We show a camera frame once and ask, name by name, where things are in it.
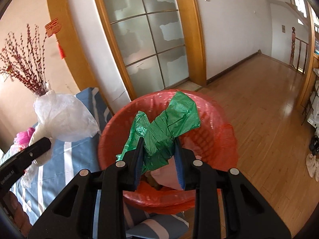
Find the red berry branches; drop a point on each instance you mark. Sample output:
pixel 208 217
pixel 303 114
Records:
pixel 23 59

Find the red fu knot ornament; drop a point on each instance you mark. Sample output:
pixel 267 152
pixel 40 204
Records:
pixel 52 28

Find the cluttered shelf rack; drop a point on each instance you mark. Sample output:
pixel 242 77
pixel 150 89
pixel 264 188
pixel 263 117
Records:
pixel 311 117

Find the frosted glass sliding door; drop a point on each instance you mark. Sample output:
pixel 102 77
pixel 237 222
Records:
pixel 156 44

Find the wooden stair railing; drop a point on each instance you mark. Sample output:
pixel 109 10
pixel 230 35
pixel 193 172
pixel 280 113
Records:
pixel 299 53

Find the red plastic trash basket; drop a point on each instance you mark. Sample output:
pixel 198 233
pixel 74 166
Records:
pixel 214 141

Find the pink plastic bag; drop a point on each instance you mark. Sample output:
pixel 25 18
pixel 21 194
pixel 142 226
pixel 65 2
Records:
pixel 22 139

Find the green plastic bag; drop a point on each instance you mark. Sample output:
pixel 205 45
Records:
pixel 179 117

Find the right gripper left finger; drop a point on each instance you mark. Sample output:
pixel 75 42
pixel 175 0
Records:
pixel 71 213

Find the blue striped tablecloth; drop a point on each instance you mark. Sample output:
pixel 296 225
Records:
pixel 68 158

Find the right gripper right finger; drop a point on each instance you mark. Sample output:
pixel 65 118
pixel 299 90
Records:
pixel 247 213

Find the white plastic bag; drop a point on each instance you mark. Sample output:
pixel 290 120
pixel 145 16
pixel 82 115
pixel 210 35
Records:
pixel 61 117

